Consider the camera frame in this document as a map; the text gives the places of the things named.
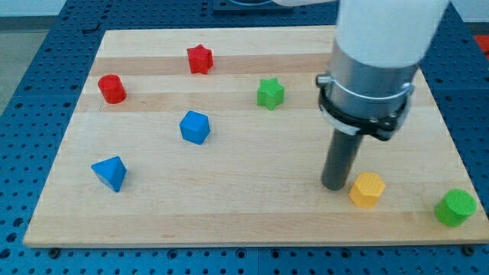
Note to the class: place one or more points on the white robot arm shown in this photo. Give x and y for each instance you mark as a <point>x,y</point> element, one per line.
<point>388,33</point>

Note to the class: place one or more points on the red star block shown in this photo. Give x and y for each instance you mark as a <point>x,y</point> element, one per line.
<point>200,59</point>

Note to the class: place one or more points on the green cylinder block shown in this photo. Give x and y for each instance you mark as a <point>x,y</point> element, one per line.
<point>455,207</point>

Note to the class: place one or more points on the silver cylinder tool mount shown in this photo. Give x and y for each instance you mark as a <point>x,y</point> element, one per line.
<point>357,98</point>

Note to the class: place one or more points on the blue cube block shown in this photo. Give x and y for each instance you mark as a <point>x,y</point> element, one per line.
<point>194,127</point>

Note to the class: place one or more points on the blue triangular prism block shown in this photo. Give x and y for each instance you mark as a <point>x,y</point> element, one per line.
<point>110,172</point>

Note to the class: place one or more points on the light wooden board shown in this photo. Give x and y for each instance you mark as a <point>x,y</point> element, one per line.
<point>256,179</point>

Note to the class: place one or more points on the yellow hexagon block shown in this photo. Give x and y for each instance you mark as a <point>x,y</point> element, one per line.
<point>367,190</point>

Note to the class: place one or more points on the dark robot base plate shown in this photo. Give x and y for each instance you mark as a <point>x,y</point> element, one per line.
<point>224,7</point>

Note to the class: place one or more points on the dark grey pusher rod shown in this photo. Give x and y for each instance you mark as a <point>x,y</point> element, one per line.
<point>341,155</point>

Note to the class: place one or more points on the red cylinder block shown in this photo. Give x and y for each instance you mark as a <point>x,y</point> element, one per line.
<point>112,89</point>

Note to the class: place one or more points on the green star block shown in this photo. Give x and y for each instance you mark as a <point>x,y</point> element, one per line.
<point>270,93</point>

